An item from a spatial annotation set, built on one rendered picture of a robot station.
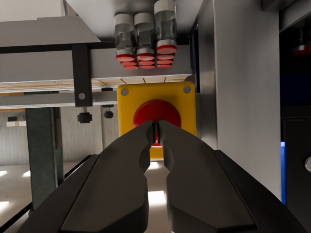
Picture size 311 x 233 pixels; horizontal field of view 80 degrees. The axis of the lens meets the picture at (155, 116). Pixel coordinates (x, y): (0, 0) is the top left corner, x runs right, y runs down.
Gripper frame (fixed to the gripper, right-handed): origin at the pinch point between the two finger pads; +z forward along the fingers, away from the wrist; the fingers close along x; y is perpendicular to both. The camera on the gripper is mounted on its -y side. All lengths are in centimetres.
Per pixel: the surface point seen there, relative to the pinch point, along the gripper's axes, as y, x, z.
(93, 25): -6.1, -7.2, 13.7
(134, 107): 0.5, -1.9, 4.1
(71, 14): -7.7, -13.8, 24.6
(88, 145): 591, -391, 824
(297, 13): -6.3, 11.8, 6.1
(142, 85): -1.2, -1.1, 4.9
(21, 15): -16, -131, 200
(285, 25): -5.4, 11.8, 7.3
